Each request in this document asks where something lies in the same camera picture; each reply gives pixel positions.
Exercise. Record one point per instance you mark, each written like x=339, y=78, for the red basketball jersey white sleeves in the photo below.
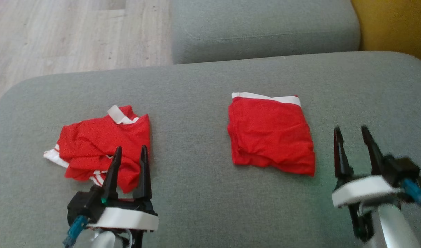
x=96, y=141

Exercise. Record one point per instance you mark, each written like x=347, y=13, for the grey sofa back cushion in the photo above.
x=265, y=27

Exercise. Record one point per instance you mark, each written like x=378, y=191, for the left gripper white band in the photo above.
x=127, y=217

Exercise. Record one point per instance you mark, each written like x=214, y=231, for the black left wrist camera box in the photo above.
x=82, y=205

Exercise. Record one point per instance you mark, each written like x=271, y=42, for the large yellow sofa back cushion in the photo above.
x=393, y=27

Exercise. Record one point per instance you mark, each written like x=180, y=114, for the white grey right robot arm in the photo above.
x=393, y=227

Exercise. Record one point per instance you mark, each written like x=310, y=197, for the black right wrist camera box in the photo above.
x=401, y=168

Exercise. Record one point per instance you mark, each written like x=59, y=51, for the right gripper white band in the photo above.
x=362, y=189

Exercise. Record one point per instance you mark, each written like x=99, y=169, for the red shorts white waistband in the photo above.
x=269, y=134

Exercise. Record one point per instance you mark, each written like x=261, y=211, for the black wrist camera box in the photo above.
x=82, y=205
x=401, y=168

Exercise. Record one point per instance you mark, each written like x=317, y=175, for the large grey sofa seat cushion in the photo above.
x=196, y=137

